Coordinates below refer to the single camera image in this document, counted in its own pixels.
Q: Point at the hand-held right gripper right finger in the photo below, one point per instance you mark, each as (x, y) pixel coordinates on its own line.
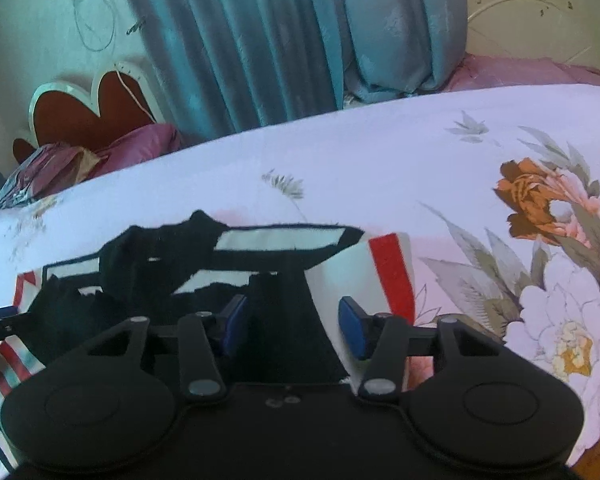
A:
(352, 325)

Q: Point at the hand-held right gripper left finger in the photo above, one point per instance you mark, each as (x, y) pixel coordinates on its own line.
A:
(236, 321)

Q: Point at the striped knit sweater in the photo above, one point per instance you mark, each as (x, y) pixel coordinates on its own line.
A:
(280, 270)

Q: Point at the floral bed sheet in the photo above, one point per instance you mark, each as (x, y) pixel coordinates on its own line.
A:
(380, 160)

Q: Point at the pink satin pillow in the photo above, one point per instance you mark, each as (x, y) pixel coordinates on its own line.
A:
(140, 142)

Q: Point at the red heart-shaped headboard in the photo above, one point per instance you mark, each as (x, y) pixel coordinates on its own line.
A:
(65, 120)

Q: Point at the blue curtain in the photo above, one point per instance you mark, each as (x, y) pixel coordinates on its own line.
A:
(255, 35)

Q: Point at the pink bed cover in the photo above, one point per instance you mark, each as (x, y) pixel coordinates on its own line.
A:
(505, 72)

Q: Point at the cream curved headboard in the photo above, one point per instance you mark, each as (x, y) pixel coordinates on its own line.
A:
(530, 25)

